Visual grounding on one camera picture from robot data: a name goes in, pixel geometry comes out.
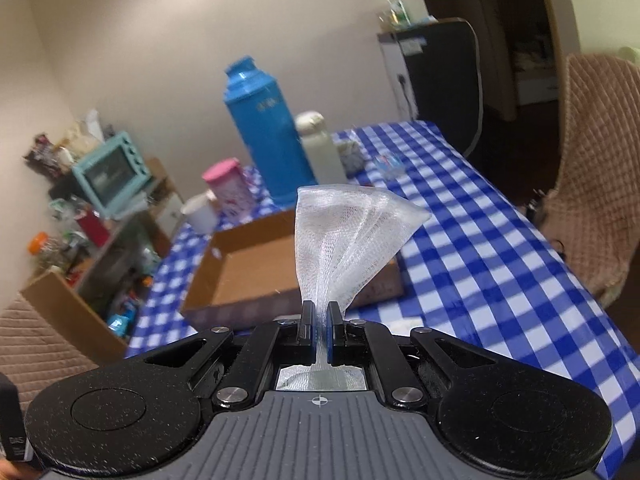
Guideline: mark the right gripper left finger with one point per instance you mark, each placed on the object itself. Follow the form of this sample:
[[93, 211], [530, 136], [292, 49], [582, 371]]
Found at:
[[269, 347]]

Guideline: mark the wooden shelf cabinet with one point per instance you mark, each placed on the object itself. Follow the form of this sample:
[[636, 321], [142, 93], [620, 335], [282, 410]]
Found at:
[[78, 308]]

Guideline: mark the clear plastic tissue pack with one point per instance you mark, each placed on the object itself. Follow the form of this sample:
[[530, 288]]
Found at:
[[389, 166]]

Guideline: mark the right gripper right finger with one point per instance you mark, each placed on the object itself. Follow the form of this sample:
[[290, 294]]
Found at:
[[371, 347]]

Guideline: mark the white mesh gauze cloth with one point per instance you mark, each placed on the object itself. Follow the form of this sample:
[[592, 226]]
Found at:
[[344, 235]]

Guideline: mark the quilted tan chair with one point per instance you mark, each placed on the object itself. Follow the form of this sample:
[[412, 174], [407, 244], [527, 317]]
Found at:
[[39, 349], [592, 213]]

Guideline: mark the green glass bottle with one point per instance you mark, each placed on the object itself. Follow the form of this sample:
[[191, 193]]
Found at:
[[398, 14]]

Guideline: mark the right quilted tan chair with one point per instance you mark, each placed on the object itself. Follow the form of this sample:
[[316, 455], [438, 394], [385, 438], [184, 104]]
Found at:
[[592, 213]]

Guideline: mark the pink lidded cartoon cup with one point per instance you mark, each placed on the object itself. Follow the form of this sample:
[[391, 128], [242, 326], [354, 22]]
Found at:
[[226, 180]]

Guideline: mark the white ceramic mug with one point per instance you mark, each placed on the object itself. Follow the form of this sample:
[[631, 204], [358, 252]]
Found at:
[[200, 213]]

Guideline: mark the blue white checkered tablecloth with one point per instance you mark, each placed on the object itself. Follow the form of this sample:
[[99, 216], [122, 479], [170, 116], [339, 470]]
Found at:
[[480, 271]]

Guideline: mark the large blue thermos flask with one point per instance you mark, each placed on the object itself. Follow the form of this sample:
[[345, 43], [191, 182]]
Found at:
[[266, 126]]

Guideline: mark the brown cardboard tray box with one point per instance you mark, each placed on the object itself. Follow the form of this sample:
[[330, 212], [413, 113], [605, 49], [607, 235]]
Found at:
[[246, 277]]

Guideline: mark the teal toaster oven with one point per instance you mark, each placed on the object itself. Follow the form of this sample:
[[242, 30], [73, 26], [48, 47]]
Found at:
[[112, 174]]

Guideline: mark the left quilted tan chair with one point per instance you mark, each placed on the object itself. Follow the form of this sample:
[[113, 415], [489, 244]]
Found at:
[[39, 349]]

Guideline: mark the red canister on shelf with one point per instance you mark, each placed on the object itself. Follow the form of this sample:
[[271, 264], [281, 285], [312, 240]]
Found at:
[[92, 226]]

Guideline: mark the white insulated bottle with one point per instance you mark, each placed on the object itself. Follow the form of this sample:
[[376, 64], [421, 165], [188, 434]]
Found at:
[[319, 148]]

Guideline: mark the black mini fridge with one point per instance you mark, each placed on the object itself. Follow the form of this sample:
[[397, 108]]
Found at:
[[434, 71]]

